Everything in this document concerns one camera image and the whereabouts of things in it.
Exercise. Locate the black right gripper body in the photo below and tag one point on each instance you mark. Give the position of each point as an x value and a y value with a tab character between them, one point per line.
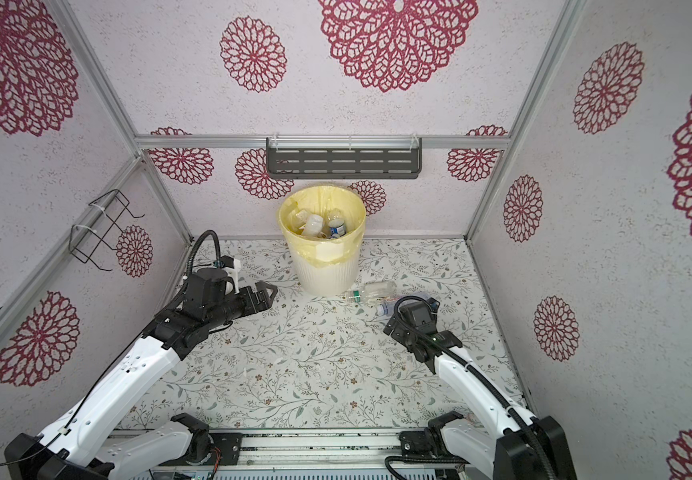
400	334

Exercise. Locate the clear green-cap bottle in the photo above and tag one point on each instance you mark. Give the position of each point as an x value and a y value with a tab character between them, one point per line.
371	293

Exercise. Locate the yellow plastic bin liner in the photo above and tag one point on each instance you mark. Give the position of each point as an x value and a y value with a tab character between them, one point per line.
323	200

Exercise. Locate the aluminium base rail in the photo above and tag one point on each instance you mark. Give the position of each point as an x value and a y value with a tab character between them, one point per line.
286	452

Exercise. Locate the clear purple-label water bottle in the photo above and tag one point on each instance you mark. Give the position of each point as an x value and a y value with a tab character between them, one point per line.
385	308

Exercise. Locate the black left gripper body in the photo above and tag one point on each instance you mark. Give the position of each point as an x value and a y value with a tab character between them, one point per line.
236	306

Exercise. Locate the blue-label water bottle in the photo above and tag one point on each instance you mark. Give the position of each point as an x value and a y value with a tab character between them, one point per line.
299	217

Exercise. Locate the grey metal wall shelf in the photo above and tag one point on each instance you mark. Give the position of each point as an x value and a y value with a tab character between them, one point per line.
344	160

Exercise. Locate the clear blue-label blue-cap bottle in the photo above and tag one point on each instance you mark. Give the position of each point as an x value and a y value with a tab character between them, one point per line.
336	224

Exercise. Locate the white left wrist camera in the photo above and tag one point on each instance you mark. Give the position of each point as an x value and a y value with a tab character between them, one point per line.
232	267

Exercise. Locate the black wire wall rack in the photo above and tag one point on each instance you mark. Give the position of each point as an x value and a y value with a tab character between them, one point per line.
85	239

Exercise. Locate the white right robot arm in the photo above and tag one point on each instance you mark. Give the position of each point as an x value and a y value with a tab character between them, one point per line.
512	443

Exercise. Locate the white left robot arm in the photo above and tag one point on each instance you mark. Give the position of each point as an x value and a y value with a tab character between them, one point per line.
76	445

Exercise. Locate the cream ribbed waste bin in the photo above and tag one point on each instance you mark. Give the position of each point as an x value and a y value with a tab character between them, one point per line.
326	267

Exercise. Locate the white red-cap bottle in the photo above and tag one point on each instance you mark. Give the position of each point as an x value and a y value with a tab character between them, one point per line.
314	227

